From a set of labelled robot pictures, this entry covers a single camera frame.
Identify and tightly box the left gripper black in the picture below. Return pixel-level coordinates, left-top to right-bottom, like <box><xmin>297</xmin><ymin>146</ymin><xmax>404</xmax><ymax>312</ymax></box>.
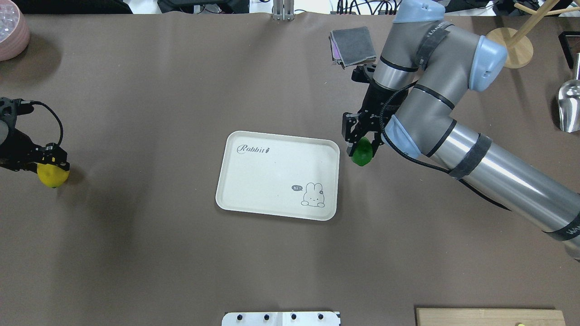
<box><xmin>0</xmin><ymin>129</ymin><xmax>70</xmax><ymax>173</ymax></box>

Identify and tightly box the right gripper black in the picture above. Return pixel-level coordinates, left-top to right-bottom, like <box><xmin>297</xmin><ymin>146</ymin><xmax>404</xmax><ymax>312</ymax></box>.
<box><xmin>342</xmin><ymin>81</ymin><xmax>408</xmax><ymax>158</ymax></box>

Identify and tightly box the green lime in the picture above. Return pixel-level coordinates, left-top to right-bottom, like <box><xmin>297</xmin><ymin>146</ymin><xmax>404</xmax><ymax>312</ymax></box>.
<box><xmin>351</xmin><ymin>137</ymin><xmax>373</xmax><ymax>167</ymax></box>

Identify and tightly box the yellow lemon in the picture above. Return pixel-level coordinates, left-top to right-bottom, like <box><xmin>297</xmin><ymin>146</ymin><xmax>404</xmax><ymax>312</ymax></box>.
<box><xmin>36</xmin><ymin>163</ymin><xmax>70</xmax><ymax>188</ymax></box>

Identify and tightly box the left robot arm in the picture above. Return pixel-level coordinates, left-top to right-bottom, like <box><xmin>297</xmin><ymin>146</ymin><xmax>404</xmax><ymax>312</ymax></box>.
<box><xmin>0</xmin><ymin>121</ymin><xmax>70</xmax><ymax>173</ymax></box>

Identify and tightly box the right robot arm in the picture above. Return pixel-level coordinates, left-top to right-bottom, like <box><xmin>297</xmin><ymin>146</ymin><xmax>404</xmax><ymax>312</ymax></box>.
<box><xmin>342</xmin><ymin>0</ymin><xmax>580</xmax><ymax>261</ymax></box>

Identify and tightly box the cream rabbit print tray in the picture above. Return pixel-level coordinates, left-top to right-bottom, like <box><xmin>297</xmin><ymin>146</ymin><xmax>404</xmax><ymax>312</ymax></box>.
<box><xmin>215</xmin><ymin>131</ymin><xmax>340</xmax><ymax>221</ymax></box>

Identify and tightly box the purple folded cloth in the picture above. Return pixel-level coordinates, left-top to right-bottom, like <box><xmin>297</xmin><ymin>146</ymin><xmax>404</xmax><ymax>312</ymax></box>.
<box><xmin>329</xmin><ymin>38</ymin><xmax>341</xmax><ymax>64</ymax></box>

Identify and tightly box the grey folded cloth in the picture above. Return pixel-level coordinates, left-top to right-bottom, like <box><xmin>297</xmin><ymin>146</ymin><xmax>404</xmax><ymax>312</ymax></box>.
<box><xmin>329</xmin><ymin>26</ymin><xmax>377</xmax><ymax>67</ymax></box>

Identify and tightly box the pink bowl with crystals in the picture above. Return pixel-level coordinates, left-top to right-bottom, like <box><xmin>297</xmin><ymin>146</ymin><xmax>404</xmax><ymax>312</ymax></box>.
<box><xmin>0</xmin><ymin>0</ymin><xmax>30</xmax><ymax>61</ymax></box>

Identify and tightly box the wooden mug tree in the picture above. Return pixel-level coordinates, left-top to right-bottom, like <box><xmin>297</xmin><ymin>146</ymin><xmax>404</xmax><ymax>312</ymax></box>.
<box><xmin>485</xmin><ymin>0</ymin><xmax>580</xmax><ymax>69</ymax></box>

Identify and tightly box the bamboo cutting board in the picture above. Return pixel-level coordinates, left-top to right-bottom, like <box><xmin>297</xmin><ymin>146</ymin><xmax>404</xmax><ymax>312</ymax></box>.
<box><xmin>416</xmin><ymin>307</ymin><xmax>566</xmax><ymax>326</ymax></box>

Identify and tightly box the metal scoop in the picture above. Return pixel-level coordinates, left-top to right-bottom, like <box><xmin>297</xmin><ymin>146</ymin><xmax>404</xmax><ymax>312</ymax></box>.
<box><xmin>558</xmin><ymin>53</ymin><xmax>580</xmax><ymax>133</ymax></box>

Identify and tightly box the wooden framed dark box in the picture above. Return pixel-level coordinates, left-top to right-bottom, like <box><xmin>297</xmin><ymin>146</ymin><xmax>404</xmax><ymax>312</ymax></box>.
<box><xmin>558</xmin><ymin>31</ymin><xmax>580</xmax><ymax>69</ymax></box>

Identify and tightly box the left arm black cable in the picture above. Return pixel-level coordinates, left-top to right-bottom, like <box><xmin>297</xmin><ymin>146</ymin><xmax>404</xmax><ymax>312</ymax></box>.
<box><xmin>27</xmin><ymin>102</ymin><xmax>64</xmax><ymax>150</ymax></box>

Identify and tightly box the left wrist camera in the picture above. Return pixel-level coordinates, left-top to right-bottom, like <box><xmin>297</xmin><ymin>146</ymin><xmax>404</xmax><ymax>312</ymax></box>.
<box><xmin>0</xmin><ymin>97</ymin><xmax>34</xmax><ymax>130</ymax></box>

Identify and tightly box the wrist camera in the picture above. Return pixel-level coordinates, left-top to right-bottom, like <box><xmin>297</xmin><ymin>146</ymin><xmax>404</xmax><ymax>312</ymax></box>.
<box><xmin>0</xmin><ymin>97</ymin><xmax>34</xmax><ymax>130</ymax></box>
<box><xmin>351</xmin><ymin>63</ymin><xmax>376</xmax><ymax>83</ymax></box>

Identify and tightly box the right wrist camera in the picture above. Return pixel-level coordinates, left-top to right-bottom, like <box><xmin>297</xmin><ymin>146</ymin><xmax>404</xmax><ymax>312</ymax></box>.
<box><xmin>351</xmin><ymin>63</ymin><xmax>376</xmax><ymax>83</ymax></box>

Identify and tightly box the aluminium frame post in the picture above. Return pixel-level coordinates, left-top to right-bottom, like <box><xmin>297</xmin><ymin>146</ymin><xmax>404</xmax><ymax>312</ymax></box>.
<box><xmin>272</xmin><ymin>0</ymin><xmax>295</xmax><ymax>21</ymax></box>

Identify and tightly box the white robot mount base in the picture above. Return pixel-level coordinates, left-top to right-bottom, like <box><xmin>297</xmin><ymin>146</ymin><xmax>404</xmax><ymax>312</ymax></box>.
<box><xmin>221</xmin><ymin>311</ymin><xmax>342</xmax><ymax>326</ymax></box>

